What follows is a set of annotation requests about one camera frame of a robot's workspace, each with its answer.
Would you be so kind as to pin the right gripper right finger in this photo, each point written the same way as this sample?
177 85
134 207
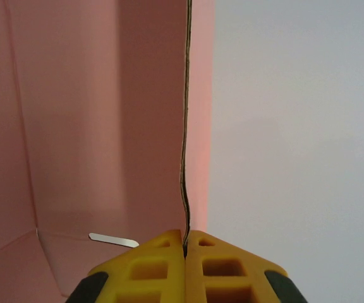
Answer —
232 271

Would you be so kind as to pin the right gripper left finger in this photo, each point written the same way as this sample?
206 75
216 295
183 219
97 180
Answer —
144 271

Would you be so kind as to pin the pink paper box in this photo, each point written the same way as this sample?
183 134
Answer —
90 126

